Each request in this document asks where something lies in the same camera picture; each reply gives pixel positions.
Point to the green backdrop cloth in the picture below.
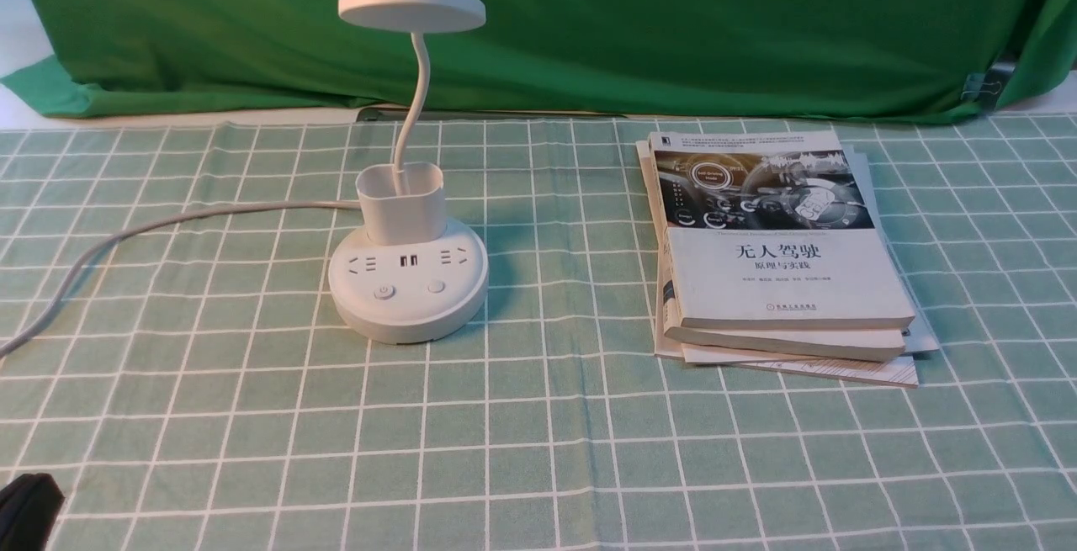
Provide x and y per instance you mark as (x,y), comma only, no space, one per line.
(839,59)

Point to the white desk lamp with sockets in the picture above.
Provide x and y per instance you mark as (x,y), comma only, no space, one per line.
(411,273)

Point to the green checked tablecloth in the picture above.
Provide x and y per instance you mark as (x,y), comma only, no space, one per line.
(200,391)

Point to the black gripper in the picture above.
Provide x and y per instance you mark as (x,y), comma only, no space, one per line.
(30,505)

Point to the black binder clip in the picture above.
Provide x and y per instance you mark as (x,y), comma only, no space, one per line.
(985,88)

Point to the bottom thin book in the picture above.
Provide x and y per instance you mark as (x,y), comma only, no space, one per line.
(900,372)

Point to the top book autonomous driving cover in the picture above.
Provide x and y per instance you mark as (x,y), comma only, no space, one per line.
(782,273)

